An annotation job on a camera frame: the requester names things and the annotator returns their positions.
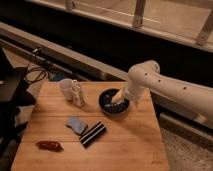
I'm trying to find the black chair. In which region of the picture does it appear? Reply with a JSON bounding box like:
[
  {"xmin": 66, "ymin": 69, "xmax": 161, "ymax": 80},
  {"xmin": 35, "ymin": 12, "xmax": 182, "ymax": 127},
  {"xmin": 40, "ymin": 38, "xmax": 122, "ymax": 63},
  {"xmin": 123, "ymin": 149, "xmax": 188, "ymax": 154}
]
[{"xmin": 0, "ymin": 47, "xmax": 36, "ymax": 159}]

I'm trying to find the blue sponge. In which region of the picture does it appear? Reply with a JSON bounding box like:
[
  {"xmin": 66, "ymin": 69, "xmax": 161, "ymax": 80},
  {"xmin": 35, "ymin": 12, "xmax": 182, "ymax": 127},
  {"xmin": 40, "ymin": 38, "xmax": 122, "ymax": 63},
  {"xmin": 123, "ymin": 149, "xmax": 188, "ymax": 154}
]
[{"xmin": 66, "ymin": 117, "xmax": 88, "ymax": 135}]

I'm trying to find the dark ceramic bowl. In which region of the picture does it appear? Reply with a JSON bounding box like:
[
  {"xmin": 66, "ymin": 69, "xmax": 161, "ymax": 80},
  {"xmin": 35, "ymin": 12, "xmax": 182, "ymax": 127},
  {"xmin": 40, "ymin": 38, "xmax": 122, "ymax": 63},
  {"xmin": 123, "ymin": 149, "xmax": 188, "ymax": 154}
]
[{"xmin": 99, "ymin": 88, "xmax": 129, "ymax": 115}]

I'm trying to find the blue object behind table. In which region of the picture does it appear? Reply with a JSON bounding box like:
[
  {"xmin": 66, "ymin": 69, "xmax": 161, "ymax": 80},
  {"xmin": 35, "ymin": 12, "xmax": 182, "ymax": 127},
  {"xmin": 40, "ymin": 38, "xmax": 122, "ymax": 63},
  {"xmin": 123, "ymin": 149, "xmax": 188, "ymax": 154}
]
[{"xmin": 51, "ymin": 73, "xmax": 66, "ymax": 82}]

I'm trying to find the black cable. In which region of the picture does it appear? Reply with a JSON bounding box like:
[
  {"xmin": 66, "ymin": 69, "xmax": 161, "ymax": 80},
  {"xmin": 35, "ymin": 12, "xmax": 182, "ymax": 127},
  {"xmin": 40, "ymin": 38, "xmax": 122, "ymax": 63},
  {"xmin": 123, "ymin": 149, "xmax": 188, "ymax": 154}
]
[{"xmin": 23, "ymin": 47, "xmax": 56, "ymax": 84}]

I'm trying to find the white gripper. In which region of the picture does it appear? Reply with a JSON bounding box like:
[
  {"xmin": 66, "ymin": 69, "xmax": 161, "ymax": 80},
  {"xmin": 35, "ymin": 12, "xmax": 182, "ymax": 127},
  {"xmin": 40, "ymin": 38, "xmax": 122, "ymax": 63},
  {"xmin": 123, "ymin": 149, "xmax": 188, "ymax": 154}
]
[{"xmin": 111, "ymin": 86, "xmax": 144, "ymax": 103}]

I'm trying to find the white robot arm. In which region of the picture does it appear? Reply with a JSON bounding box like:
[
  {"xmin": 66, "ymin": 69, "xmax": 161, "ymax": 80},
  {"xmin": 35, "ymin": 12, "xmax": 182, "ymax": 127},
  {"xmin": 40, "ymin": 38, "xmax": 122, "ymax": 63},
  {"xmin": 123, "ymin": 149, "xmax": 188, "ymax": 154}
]
[{"xmin": 111, "ymin": 60, "xmax": 213, "ymax": 120}]

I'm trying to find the black white striped block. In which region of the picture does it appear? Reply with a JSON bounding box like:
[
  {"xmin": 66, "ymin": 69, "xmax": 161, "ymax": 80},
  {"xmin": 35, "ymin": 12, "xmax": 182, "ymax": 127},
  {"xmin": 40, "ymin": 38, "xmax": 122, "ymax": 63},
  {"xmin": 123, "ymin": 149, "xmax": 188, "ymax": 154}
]
[{"xmin": 79, "ymin": 122, "xmax": 106, "ymax": 148}]

